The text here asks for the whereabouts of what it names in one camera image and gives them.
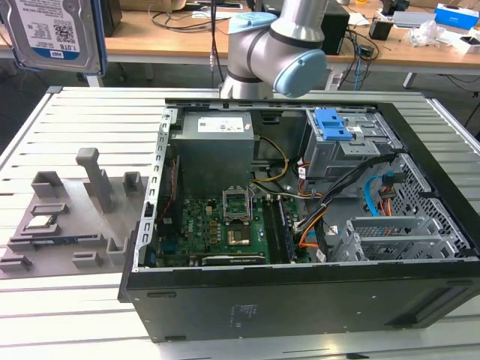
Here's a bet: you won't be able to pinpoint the hard disk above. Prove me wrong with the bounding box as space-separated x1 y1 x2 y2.
0 0 109 77

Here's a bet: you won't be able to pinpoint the grey metal disk bay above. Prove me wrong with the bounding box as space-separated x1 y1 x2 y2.
331 215 444 263

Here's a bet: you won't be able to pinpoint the metal socket cover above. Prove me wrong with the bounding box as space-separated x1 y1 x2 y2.
223 186 252 225

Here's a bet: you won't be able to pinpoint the grey power supply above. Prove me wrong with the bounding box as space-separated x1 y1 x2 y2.
170 112 257 182

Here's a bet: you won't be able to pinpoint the black RAM slot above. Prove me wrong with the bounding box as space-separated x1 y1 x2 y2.
268 195 284 263
261 195 277 263

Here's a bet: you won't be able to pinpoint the CPU socket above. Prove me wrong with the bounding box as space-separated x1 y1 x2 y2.
224 223 251 248

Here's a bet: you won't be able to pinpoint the green motherboard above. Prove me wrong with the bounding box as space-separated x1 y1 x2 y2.
157 194 312 264

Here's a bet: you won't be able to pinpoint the installed RAM stick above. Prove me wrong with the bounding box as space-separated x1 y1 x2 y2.
277 197 299 260

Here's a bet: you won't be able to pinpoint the black graphics card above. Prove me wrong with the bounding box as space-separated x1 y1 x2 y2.
157 253 267 269

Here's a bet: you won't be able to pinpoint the grey metal drive cage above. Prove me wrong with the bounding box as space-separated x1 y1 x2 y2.
302 107 395 182

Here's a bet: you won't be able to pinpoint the blue plastic latch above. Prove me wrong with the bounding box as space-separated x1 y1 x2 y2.
314 107 354 143

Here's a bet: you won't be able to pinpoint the black PC case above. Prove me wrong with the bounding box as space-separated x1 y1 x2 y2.
118 97 480 343

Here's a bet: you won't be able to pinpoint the white power strip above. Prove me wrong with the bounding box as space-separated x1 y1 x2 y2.
325 69 348 92

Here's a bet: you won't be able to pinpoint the wooden desk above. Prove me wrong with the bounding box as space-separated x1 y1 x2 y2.
104 0 480 89

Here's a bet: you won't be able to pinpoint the grey parts rack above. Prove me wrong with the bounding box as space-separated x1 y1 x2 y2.
0 147 152 278

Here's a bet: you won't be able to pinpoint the silver CPU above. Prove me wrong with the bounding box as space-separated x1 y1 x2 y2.
22 214 58 231

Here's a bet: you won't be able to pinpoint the black cube box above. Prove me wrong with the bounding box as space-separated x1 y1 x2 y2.
368 19 394 41

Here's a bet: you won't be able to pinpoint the grey flat box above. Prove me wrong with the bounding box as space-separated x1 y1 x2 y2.
391 10 438 29

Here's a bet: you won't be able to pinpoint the clear plastic bags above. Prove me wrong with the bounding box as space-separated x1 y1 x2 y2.
407 19 455 49

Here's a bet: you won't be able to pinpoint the blue and white box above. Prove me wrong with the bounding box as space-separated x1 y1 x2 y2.
433 2 480 28

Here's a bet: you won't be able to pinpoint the yellow and black wires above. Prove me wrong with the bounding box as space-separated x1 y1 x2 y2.
249 136 290 185

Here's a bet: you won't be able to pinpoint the orange wire bundle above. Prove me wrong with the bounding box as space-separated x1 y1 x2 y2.
295 209 328 260

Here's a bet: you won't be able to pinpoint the black wire bundle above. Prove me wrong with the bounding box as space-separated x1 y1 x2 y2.
295 152 399 234

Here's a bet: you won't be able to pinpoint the blue wire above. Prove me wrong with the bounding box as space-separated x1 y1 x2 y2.
364 171 395 219

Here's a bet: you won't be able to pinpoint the black hanging cable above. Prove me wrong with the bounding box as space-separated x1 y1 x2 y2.
208 0 219 88

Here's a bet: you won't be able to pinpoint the orange and black power wire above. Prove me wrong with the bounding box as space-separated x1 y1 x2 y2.
377 172 405 218

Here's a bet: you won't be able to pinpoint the blue cable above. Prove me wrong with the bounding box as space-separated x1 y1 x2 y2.
353 55 371 92

